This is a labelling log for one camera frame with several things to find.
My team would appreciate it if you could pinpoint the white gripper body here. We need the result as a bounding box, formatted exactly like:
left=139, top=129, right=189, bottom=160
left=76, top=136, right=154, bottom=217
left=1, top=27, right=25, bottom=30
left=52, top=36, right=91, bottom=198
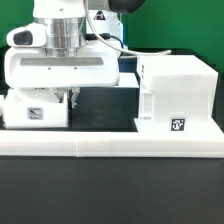
left=4, top=46, right=119, bottom=88

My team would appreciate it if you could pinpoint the white L-shaped border fence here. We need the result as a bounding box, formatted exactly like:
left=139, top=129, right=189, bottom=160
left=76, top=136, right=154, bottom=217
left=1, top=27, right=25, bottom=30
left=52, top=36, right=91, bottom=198
left=0, top=130, right=224, bottom=158

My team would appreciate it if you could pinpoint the white fiducial marker sheet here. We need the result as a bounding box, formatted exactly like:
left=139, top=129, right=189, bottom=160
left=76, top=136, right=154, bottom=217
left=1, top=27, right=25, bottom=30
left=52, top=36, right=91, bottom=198
left=118, top=72, right=139, bottom=88

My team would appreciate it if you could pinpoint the white front drawer tray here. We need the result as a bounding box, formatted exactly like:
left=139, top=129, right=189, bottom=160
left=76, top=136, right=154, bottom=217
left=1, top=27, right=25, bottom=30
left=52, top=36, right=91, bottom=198
left=3, top=89, right=68, bottom=129

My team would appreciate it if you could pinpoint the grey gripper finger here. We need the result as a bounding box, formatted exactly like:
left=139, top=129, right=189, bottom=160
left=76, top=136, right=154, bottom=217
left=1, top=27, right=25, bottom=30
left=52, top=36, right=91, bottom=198
left=71, top=87, right=80, bottom=108
left=50, top=88, right=68, bottom=102

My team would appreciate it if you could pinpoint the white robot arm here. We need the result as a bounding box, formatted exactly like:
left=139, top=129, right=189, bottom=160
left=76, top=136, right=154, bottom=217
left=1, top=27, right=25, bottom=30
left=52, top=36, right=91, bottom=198
left=4, top=0, right=145, bottom=107

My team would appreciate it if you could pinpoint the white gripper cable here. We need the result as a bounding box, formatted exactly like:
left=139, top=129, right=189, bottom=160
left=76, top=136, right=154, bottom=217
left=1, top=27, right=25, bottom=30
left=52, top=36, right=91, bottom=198
left=83, top=0, right=172, bottom=58

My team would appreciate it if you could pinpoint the white drawer cabinet box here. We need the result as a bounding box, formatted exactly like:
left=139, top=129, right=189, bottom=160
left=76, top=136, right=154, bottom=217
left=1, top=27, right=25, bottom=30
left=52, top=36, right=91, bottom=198
left=135, top=55, right=221, bottom=135

